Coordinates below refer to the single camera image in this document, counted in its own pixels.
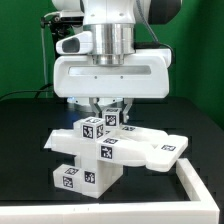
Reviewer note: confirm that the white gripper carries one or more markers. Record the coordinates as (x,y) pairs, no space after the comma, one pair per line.
(143,74)

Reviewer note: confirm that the white tagged cube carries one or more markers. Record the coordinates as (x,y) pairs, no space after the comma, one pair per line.
(92,128)
(111,117)

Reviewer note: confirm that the white chair back frame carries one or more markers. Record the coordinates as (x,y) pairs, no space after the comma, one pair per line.
(127,145)

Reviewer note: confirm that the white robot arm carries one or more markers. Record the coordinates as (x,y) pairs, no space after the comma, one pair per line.
(102,61)

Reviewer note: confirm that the white U-shaped fence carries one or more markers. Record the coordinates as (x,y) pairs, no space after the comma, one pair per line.
(200,209)

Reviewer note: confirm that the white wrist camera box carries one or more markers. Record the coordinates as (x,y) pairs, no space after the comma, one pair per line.
(81,43)

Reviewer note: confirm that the grey mounted camera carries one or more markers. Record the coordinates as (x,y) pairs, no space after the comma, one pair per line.
(71,14)

